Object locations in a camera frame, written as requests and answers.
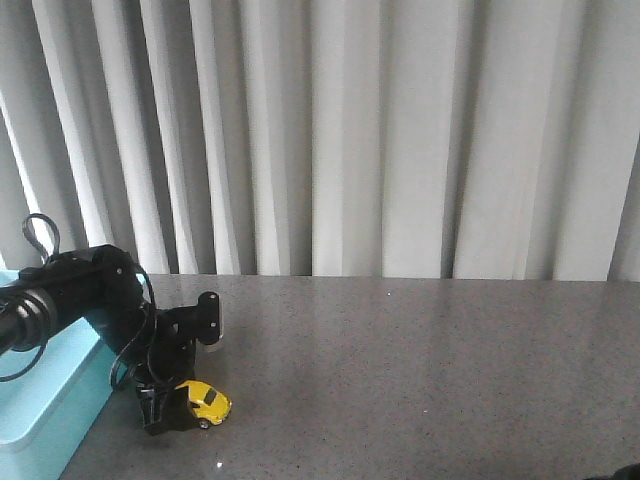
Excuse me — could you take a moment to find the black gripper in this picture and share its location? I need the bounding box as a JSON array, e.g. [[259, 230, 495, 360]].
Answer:
[[133, 306, 196, 435]]

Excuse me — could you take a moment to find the yellow toy beetle car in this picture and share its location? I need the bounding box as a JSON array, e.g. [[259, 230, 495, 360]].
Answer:
[[174, 380, 232, 430]]

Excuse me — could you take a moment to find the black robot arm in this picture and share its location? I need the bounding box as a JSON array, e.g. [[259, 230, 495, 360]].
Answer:
[[1, 245, 220, 435]]

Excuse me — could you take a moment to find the light blue plastic box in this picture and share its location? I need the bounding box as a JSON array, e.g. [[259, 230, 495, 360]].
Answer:
[[0, 269, 154, 480]]

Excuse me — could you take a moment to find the grey pleated curtain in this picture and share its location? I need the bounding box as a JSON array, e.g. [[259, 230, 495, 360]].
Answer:
[[1, 1, 639, 281]]

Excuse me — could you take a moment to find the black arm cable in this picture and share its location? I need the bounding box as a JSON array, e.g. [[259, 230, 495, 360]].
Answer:
[[0, 213, 166, 394]]

